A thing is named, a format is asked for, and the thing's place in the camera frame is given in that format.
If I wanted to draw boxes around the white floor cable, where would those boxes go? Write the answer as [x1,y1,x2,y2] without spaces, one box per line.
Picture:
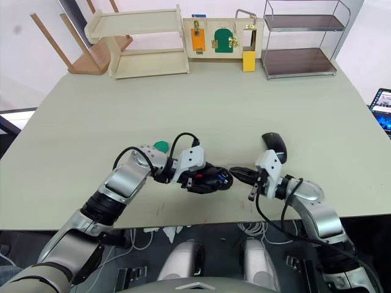
[236,220,299,245]
[102,227,160,267]

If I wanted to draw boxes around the metal handle on board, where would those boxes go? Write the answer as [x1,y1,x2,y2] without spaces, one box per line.
[234,8,257,31]

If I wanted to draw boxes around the metal rack with brown shelves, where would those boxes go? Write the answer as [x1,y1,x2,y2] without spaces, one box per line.
[260,0,352,81]

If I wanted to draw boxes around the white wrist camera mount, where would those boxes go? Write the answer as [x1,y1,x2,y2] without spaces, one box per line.
[170,146,206,185]
[254,149,282,200]

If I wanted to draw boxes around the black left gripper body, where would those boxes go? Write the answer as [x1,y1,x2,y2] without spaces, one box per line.
[182,163,215,195]

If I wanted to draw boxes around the white right robot leg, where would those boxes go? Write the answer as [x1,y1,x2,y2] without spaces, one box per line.
[242,237,280,292]

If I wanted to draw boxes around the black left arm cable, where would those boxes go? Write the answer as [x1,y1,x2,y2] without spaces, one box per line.
[112,132,202,176]

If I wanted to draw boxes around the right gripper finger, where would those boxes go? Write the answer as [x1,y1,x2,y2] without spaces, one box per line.
[233,173,258,184]
[229,166,257,177]

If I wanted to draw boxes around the crumpled white paper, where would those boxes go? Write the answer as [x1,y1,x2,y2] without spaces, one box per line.
[163,225,185,244]

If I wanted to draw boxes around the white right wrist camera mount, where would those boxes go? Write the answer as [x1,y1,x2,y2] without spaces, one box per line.
[254,149,282,200]

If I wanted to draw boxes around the small green object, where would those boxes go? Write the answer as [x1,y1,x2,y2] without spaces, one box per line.
[153,140,170,154]

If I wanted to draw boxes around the black mouse cover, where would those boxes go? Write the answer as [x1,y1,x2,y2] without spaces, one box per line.
[261,132,288,164]

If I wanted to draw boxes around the grey robot torso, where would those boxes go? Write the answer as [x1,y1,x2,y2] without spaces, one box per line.
[115,276,277,293]

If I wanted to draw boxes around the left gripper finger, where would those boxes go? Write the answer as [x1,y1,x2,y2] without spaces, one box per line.
[206,164,229,176]
[197,184,223,195]

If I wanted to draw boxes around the yellow block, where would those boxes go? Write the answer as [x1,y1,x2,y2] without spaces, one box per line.
[242,51,257,73]

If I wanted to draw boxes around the cream wooden two-tier shelf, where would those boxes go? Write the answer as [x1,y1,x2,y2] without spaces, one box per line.
[84,4,191,81]

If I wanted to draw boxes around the open laptop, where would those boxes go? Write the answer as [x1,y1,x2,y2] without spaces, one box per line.
[367,88,391,136]

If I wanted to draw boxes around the black metal frame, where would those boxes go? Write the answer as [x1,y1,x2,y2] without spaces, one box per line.
[0,107,38,161]

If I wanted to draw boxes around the white left robot leg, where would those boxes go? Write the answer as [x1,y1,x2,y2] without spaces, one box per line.
[156,239,206,282]

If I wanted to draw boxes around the upturned wooden stool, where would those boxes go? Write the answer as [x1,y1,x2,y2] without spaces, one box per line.
[29,0,134,75]

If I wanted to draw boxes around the wooden latch board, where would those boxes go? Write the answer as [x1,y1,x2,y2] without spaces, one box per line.
[182,16,265,62]

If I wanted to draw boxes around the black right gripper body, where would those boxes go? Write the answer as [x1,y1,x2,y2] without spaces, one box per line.
[248,169,267,201]

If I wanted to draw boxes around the white robot leg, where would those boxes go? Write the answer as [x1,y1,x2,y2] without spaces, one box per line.
[156,239,206,282]
[242,237,280,292]

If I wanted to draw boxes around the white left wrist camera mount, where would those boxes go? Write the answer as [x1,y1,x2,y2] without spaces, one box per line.
[170,146,206,185]

